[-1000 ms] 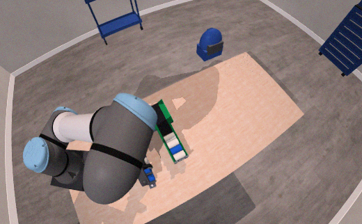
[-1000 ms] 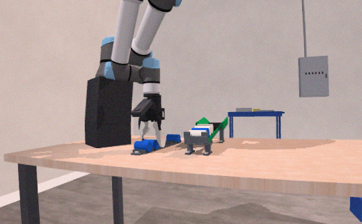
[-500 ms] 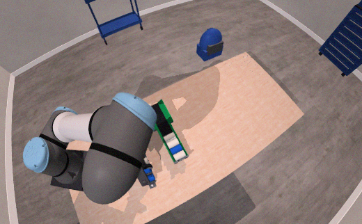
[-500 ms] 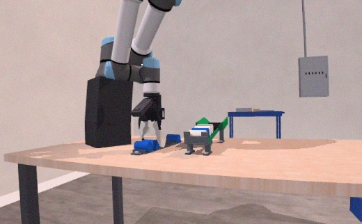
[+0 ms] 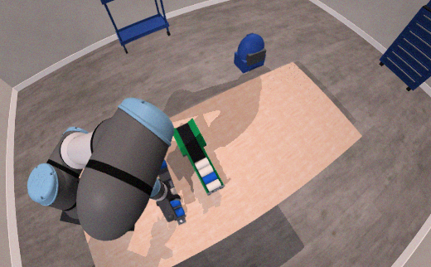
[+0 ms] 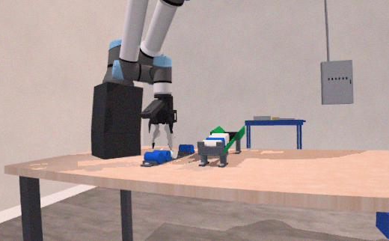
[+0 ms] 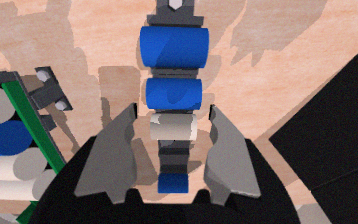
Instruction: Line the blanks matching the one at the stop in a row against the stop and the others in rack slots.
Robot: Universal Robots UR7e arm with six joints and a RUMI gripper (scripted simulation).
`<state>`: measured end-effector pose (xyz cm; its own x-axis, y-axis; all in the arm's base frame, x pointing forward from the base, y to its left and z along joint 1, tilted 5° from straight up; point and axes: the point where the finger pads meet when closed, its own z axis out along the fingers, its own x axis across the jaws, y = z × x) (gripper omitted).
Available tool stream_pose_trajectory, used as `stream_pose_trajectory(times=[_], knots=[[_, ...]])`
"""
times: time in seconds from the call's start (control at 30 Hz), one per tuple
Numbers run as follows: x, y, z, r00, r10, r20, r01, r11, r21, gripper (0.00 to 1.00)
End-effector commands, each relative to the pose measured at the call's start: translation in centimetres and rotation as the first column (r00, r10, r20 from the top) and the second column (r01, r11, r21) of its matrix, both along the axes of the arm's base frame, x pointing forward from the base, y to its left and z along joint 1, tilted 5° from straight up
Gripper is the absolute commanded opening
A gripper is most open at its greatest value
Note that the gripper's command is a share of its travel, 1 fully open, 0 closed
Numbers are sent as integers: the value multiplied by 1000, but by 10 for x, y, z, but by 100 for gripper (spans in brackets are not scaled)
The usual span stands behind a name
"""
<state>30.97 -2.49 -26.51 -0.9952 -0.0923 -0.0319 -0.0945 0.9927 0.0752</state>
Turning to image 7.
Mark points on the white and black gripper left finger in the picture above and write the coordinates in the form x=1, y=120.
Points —
x=98, y=175

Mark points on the blue cylinder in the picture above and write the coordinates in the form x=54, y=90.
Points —
x=173, y=183
x=14, y=138
x=174, y=93
x=174, y=47

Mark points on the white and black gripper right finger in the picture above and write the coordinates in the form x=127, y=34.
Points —
x=239, y=177

